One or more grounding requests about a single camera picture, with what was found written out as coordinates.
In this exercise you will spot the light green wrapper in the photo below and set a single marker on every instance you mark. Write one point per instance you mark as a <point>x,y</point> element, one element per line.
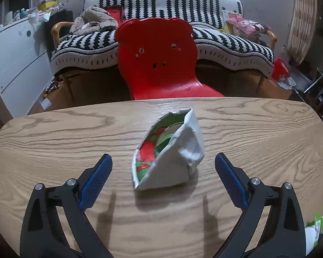
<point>316,225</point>

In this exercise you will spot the red plastic chair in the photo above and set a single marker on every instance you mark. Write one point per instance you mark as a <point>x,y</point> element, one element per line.
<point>156,80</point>

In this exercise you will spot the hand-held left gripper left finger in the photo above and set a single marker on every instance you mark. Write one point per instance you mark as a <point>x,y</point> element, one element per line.
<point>97,180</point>

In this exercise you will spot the beige curtain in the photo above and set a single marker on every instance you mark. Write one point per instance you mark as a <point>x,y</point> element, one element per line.
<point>302,18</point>

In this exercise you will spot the white cabinet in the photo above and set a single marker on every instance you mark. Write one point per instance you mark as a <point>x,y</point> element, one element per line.
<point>13,67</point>

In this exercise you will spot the black white striped sofa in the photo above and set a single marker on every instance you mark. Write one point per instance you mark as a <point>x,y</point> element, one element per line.
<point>231,45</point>

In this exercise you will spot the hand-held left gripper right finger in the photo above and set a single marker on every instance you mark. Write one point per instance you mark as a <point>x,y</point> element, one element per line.
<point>231,182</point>

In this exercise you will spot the teal small bottle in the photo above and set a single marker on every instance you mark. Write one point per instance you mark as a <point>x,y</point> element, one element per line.
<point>23,13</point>

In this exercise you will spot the red bag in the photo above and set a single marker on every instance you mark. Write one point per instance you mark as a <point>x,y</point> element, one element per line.
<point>281,70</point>

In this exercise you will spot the white fabric pouch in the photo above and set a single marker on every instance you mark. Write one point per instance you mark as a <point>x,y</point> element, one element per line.
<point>175,166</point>

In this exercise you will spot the pink cushion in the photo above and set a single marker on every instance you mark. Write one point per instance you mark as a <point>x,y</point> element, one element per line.
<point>247,27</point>

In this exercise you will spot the red tray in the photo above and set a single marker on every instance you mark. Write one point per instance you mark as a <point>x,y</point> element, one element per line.
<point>115,13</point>

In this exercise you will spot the metal frame chair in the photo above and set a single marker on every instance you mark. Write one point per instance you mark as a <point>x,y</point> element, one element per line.
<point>319,88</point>

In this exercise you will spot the beige jacket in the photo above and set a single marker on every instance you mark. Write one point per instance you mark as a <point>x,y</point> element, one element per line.
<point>94,21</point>

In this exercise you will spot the yellow box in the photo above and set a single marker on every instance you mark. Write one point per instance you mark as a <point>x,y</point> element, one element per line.
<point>47,5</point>

